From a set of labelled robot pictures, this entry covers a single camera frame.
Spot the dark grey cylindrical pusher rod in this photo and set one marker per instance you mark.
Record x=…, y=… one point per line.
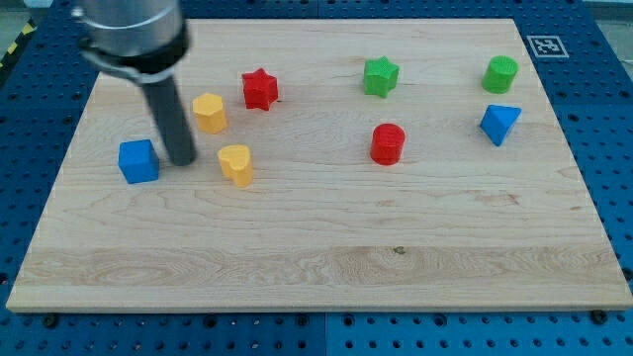
x=163, y=100

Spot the yellow hexagon block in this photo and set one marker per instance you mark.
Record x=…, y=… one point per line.
x=209, y=112

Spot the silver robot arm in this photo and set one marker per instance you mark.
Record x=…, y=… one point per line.
x=142, y=41

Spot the red star block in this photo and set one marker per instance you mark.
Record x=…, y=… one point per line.
x=260, y=89

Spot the green star block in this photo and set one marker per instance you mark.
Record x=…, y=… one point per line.
x=380, y=76

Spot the blue cube block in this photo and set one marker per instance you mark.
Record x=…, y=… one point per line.
x=138, y=161

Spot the yellow heart block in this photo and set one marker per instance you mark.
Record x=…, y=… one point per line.
x=236, y=164

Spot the light wooden board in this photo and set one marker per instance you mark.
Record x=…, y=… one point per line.
x=458, y=224

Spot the red cylinder block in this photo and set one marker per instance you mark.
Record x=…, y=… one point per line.
x=387, y=144

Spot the blue triangle block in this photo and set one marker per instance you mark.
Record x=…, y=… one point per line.
x=498, y=122

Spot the green cylinder block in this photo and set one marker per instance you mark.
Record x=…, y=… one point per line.
x=500, y=74

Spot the white fiducial marker tag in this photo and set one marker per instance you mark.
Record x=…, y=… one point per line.
x=547, y=46

